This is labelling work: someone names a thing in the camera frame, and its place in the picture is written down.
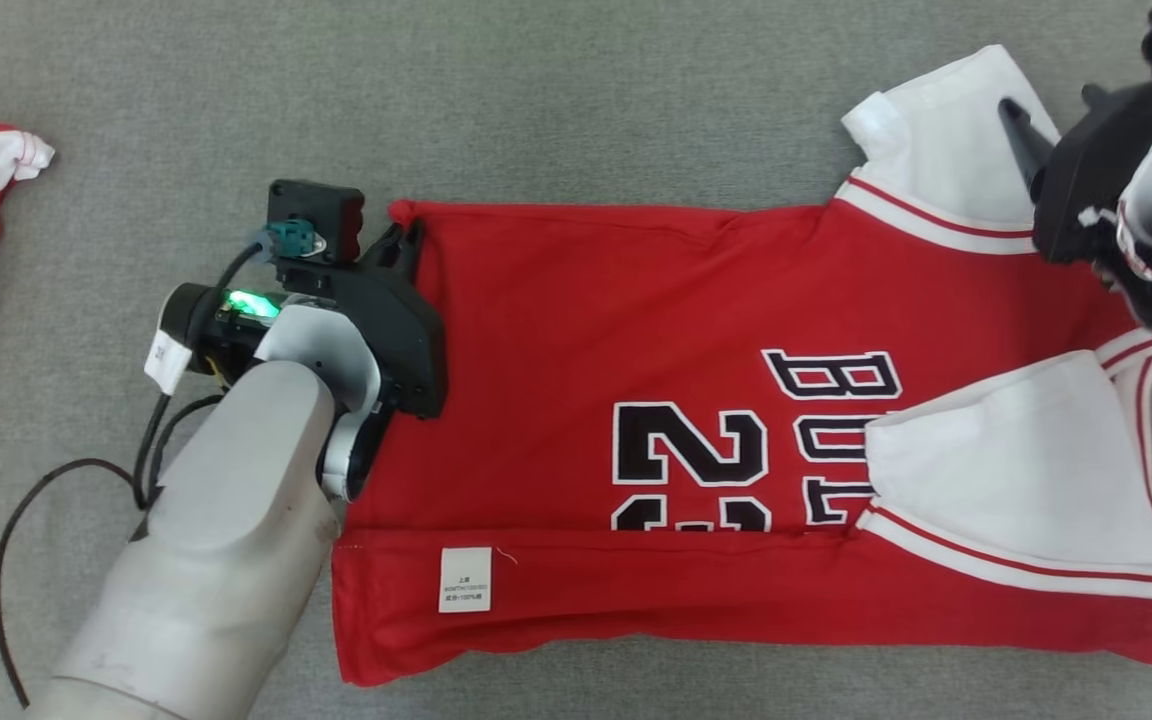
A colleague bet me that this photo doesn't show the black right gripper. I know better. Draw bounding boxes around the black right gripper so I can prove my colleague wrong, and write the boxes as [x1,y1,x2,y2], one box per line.
[996,70,1152,268]

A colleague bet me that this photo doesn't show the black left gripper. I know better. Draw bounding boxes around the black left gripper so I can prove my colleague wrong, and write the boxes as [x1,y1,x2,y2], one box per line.
[276,220,449,421]

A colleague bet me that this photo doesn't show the red basketball jersey white sleeves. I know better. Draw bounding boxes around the red basketball jersey white sleeves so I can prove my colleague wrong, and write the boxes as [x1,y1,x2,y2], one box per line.
[330,44,1152,689]

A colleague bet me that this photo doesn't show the white cable label tag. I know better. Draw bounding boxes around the white cable label tag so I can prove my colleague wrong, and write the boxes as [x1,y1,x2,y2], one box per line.
[143,327,195,396]

